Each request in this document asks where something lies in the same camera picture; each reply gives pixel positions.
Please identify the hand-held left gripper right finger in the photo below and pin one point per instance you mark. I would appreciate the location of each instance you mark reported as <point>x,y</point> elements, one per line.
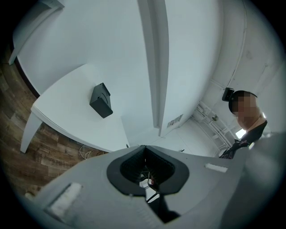
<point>201,183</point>

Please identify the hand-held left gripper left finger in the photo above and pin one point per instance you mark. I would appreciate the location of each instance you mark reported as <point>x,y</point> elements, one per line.
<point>93,196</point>

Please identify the black box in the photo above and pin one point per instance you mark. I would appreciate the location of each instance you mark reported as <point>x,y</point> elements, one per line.
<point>100,101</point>

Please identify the white ceiling pipes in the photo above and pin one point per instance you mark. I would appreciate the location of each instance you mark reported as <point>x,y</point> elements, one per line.
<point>214,127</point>

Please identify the person's black shirt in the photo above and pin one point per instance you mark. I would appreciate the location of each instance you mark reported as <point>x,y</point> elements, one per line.
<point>257,132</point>

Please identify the person's head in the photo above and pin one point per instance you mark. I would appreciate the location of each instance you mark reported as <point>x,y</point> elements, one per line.
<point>245,111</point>

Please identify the plain white table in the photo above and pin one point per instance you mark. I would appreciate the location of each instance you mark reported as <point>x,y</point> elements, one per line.
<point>33,22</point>

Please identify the black head-worn camera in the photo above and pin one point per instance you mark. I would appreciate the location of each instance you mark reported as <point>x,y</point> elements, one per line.
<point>228,94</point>

